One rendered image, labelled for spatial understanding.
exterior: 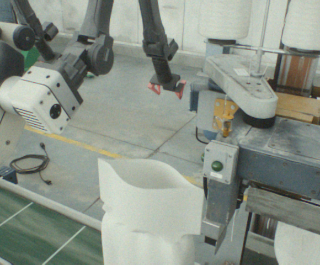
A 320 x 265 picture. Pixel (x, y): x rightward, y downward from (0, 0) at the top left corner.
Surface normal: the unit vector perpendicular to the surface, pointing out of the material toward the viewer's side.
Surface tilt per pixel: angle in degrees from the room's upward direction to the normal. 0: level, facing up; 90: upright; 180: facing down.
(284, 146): 0
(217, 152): 90
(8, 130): 90
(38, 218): 0
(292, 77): 90
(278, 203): 90
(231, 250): 0
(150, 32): 111
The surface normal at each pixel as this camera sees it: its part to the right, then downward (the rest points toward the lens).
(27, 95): -0.22, -0.59
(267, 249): -0.48, 0.38
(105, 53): 0.88, 0.24
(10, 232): 0.03, -0.90
